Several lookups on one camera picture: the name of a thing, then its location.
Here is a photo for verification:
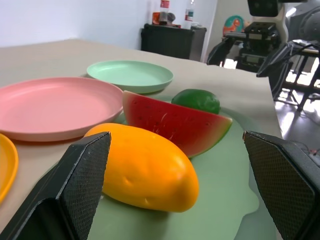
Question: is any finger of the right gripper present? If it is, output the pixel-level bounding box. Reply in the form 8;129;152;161
256;42;301;78
206;37;241;67

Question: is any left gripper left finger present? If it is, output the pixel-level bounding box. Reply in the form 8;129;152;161
0;131;112;240

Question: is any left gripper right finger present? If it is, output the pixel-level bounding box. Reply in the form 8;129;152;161
242;130;320;240

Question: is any green lime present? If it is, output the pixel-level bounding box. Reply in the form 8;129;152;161
171;88;221;115

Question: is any large green plate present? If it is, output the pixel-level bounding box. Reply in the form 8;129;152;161
39;94;260;240

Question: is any orange-yellow plate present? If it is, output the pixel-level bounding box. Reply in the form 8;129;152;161
0;133;20;205

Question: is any pink plate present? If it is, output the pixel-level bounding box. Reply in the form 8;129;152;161
0;76;124;142

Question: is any light green plate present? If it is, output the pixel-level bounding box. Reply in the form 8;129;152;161
86;59;174;95

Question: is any colourful dinosaur toy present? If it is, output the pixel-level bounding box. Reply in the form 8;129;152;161
223;15;245;36

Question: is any black equipment case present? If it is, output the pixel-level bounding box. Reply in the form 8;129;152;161
140;23;208;62

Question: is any clear plastic bottle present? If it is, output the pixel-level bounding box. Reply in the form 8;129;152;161
184;0;196;30

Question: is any cola bottle with red label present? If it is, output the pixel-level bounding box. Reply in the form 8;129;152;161
159;0;171;26

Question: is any orange mango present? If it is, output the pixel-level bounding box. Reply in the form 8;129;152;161
83;122;200;213

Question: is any red watermelon slice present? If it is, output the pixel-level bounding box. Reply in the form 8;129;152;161
122;90;233;159

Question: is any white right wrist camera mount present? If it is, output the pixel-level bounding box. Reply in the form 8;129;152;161
246;0;289;42

